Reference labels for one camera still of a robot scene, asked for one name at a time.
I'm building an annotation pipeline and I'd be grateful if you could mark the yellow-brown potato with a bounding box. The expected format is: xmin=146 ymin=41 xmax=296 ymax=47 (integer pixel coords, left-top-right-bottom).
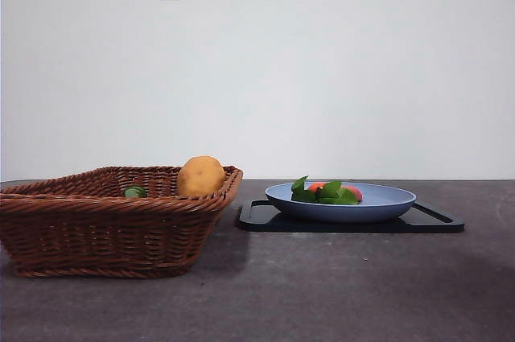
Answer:
xmin=176 ymin=155 xmax=227 ymax=198

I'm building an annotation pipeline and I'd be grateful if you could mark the blue round plate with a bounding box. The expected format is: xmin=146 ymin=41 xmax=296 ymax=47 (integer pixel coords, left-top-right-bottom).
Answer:
xmin=264 ymin=182 xmax=418 ymax=225

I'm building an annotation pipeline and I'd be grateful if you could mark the orange carrot with green leaves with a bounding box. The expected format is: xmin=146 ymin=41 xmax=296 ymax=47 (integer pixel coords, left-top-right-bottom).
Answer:
xmin=290 ymin=175 xmax=365 ymax=206

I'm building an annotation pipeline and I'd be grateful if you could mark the brown wicker basket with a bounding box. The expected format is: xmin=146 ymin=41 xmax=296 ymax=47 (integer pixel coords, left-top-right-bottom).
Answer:
xmin=0 ymin=164 xmax=245 ymax=278

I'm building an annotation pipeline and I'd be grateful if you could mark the black rectangular tray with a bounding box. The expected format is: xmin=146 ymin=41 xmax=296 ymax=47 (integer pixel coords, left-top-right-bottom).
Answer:
xmin=238 ymin=199 xmax=466 ymax=234

